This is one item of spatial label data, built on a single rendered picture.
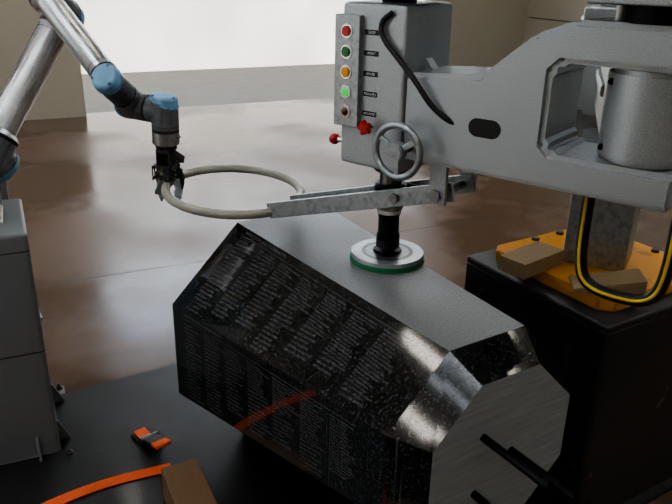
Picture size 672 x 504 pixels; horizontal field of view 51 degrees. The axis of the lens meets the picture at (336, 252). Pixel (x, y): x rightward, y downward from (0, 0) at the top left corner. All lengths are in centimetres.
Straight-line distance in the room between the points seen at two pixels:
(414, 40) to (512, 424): 96
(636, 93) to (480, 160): 38
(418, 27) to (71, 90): 694
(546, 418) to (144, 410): 165
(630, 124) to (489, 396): 66
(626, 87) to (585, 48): 12
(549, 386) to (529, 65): 76
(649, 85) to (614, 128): 11
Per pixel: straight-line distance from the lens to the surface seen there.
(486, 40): 1047
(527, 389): 177
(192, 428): 283
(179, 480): 241
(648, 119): 160
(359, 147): 193
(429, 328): 173
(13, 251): 246
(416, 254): 208
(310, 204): 216
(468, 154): 176
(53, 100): 855
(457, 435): 167
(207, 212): 226
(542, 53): 165
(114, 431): 287
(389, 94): 185
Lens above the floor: 166
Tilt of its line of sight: 22 degrees down
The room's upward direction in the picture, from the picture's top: 1 degrees clockwise
